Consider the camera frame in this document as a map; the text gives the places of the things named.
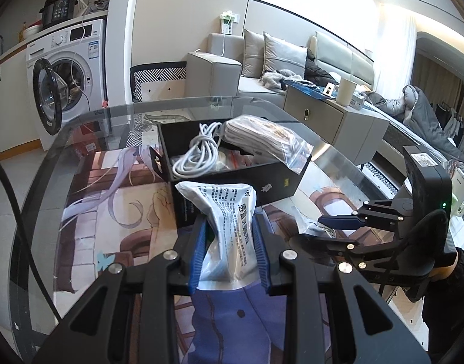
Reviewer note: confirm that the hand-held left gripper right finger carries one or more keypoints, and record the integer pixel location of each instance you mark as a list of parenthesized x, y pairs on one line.
[(261, 250)]

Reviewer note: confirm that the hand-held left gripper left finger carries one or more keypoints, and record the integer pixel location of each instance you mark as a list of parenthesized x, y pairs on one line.
[(199, 250)]

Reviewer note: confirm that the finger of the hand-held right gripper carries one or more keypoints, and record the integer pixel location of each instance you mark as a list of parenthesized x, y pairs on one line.
[(338, 220), (315, 242)]

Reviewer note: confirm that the white printed pouch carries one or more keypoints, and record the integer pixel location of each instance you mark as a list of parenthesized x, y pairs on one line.
[(228, 227)]

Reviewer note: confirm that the black cardboard box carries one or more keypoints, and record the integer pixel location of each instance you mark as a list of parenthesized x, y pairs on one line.
[(285, 185)]

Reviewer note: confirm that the person's right forearm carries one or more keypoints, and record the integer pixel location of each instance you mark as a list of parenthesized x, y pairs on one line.
[(452, 303)]

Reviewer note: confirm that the grey down jacket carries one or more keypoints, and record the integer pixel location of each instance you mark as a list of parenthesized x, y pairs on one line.
[(417, 117)]

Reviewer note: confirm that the clothes rack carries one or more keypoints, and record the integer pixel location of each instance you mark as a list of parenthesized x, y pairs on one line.
[(450, 121)]

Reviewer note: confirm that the printed table mat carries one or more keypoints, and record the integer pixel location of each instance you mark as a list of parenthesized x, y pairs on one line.
[(141, 212)]

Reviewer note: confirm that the beige side cabinet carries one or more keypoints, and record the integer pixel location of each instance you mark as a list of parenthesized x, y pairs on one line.
[(342, 129)]

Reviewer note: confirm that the tissue box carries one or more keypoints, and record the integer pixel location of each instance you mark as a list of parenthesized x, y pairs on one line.
[(358, 101)]

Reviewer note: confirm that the white cylinder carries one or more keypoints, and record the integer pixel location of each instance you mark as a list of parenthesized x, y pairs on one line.
[(345, 91)]

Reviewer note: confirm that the white curtain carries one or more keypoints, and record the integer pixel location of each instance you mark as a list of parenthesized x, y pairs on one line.
[(398, 53)]

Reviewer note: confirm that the blue flat box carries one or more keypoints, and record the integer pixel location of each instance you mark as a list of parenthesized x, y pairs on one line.
[(307, 89)]

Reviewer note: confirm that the black jacket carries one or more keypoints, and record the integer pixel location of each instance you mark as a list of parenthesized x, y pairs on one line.
[(319, 68)]

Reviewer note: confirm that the grey furry cloth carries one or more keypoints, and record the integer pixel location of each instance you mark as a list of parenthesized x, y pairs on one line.
[(273, 79)]

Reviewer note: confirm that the grey pillow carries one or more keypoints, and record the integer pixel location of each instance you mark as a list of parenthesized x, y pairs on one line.
[(285, 55), (253, 53)]

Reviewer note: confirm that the beige sofa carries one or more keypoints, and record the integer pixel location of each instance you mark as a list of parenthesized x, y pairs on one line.
[(213, 76)]

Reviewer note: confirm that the patterned black white chair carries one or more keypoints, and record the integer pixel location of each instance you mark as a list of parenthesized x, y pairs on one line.
[(156, 79)]

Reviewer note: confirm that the kitchen counter cabinet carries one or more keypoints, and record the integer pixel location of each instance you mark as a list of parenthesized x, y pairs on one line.
[(12, 94)]

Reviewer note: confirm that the white washing machine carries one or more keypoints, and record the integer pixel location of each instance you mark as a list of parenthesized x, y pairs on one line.
[(65, 41)]

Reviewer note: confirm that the red and white bowls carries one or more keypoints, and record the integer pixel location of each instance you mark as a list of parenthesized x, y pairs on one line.
[(32, 30)]

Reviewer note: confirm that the black pressure cooker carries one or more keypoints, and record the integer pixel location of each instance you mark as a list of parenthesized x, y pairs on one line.
[(59, 9)]

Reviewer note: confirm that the small photo frame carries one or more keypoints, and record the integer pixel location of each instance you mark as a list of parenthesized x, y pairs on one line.
[(329, 90)]

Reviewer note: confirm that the wall socket with green charger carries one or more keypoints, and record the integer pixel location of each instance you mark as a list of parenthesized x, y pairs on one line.
[(228, 21)]

